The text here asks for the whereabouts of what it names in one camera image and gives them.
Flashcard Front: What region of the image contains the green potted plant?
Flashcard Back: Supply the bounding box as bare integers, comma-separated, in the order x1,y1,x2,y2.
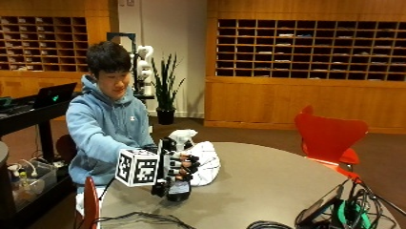
149,52,186,126

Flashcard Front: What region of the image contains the wooden pigeonhole shelf wide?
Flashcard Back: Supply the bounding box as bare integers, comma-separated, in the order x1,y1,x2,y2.
204,0,406,135

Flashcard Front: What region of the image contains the black metal frame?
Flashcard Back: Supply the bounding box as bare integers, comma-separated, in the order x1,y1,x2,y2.
105,31,138,77

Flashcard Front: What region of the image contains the dark spray bottle white trigger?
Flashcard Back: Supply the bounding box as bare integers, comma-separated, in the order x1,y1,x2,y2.
162,128,200,202

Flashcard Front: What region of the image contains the dark red chair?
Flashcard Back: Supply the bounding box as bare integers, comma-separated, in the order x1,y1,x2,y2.
55,134,78,164

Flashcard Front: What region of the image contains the wooden pigeonhole shelf narrow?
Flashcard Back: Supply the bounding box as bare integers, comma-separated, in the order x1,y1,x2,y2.
0,0,112,99

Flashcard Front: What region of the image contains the black cable coil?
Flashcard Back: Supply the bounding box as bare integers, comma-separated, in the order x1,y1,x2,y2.
246,220,294,229

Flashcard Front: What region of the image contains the green cable coil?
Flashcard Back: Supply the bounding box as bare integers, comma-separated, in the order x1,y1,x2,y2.
333,199,374,229

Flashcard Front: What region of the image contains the the person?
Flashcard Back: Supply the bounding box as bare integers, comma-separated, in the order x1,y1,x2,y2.
65,40,158,218

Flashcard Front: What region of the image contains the white marker cube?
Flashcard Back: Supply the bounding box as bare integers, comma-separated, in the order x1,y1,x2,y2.
114,148,161,188

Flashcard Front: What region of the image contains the white cloth bag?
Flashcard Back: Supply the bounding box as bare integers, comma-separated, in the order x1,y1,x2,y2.
184,140,222,187

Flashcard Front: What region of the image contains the clear plastic bin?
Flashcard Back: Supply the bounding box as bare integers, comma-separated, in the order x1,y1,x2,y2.
7,159,60,212

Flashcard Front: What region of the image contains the black cable bundle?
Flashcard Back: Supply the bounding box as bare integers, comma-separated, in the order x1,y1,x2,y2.
90,211,197,229

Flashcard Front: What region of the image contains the black tablet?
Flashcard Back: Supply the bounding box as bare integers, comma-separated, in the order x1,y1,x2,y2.
294,185,346,227

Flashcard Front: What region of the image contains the black laptop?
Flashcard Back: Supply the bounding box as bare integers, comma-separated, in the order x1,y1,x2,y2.
32,82,78,110

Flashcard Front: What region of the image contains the black cart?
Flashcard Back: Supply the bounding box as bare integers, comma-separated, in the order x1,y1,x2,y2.
0,94,81,223

